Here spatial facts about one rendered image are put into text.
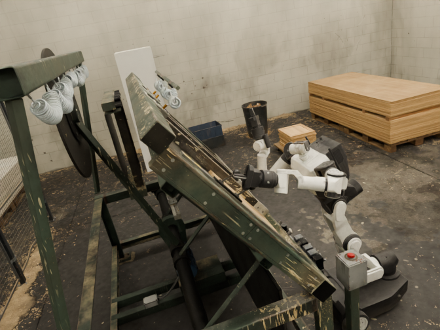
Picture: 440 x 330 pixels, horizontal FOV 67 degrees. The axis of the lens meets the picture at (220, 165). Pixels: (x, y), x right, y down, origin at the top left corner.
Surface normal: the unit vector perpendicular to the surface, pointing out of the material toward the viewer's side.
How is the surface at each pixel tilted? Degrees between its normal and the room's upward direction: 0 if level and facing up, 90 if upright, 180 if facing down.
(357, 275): 90
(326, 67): 90
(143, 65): 90
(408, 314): 0
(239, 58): 90
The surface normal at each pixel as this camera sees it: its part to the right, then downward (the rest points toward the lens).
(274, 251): 0.28, 0.33
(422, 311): -0.17, -0.91
